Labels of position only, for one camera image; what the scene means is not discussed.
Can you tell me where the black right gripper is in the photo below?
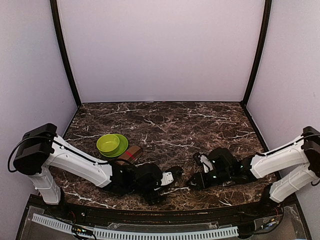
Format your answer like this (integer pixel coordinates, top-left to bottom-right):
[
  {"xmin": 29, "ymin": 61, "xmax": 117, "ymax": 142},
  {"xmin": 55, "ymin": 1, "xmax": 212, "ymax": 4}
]
[{"xmin": 186, "ymin": 168, "xmax": 232, "ymax": 190}]

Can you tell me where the plaid brown glasses case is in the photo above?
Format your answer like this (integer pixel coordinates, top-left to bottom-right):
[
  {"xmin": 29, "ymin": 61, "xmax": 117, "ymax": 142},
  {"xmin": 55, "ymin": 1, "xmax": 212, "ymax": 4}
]
[{"xmin": 116, "ymin": 145, "xmax": 143, "ymax": 166}]

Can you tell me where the black quilted glasses case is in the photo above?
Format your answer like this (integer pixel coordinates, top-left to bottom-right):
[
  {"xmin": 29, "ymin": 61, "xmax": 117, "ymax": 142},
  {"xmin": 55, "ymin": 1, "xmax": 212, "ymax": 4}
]
[{"xmin": 164, "ymin": 166, "xmax": 184, "ymax": 181}]

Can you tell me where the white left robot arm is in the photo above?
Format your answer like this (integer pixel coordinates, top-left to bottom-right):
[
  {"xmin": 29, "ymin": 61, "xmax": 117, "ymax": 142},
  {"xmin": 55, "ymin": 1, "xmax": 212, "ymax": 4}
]
[{"xmin": 7, "ymin": 123, "xmax": 174, "ymax": 218}]

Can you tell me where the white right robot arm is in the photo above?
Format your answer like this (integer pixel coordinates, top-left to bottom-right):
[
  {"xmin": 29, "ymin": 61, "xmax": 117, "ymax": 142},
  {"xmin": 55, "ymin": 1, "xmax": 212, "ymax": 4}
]
[{"xmin": 187, "ymin": 126, "xmax": 320, "ymax": 217}]

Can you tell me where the green plate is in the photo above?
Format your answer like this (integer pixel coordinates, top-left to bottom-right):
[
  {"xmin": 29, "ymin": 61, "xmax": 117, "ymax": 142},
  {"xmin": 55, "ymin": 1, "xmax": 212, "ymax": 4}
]
[{"xmin": 101, "ymin": 133, "xmax": 129, "ymax": 158}]

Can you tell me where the green bowl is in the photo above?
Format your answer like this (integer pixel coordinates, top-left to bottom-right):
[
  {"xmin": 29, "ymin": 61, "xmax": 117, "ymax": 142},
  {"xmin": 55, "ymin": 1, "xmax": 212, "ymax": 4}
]
[{"xmin": 96, "ymin": 134, "xmax": 121, "ymax": 156}]

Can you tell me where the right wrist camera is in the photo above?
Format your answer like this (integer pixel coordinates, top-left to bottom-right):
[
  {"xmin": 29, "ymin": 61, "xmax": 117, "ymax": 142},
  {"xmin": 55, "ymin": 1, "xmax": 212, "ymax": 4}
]
[{"xmin": 192, "ymin": 152, "xmax": 214, "ymax": 173}]

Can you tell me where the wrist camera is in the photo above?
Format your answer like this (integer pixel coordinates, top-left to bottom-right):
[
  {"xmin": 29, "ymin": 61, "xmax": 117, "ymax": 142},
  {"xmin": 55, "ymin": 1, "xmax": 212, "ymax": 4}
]
[
  {"xmin": 192, "ymin": 152, "xmax": 214, "ymax": 173},
  {"xmin": 155, "ymin": 171, "xmax": 175, "ymax": 190}
]

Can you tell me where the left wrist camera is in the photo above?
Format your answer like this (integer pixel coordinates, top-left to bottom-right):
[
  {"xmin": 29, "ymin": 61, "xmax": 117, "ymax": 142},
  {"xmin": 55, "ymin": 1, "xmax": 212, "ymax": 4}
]
[{"xmin": 155, "ymin": 171, "xmax": 175, "ymax": 190}]

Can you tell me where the white slotted cable duct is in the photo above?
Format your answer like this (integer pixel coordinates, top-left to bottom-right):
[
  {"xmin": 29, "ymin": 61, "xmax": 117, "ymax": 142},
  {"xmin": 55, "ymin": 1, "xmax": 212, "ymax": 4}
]
[{"xmin": 31, "ymin": 213, "xmax": 239, "ymax": 240}]

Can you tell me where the black corner frame post left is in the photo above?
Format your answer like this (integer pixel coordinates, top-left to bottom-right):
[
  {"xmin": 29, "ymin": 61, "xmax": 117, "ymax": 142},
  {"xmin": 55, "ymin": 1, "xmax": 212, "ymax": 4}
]
[{"xmin": 49, "ymin": 0, "xmax": 82, "ymax": 108}]

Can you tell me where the black corner frame post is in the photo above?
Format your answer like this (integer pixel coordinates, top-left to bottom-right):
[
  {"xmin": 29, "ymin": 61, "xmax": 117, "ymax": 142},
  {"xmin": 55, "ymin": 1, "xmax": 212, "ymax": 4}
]
[
  {"xmin": 241, "ymin": 0, "xmax": 273, "ymax": 108},
  {"xmin": 49, "ymin": 0, "xmax": 82, "ymax": 108}
]

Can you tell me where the black corner frame post right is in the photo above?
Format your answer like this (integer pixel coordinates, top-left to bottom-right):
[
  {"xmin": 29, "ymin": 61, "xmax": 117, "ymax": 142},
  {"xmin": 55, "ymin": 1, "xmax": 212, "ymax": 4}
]
[{"xmin": 241, "ymin": 0, "xmax": 273, "ymax": 108}]

